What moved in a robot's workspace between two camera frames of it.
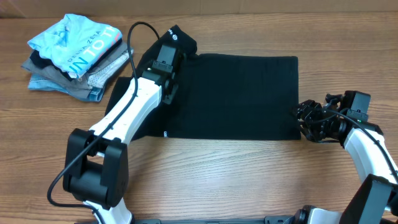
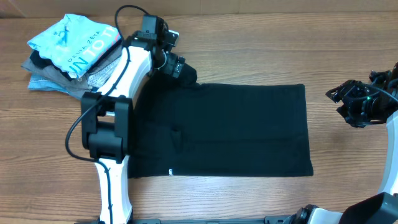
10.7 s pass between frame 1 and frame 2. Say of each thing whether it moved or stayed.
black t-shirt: moved
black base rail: stayed
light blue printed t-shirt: stayed
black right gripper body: moved
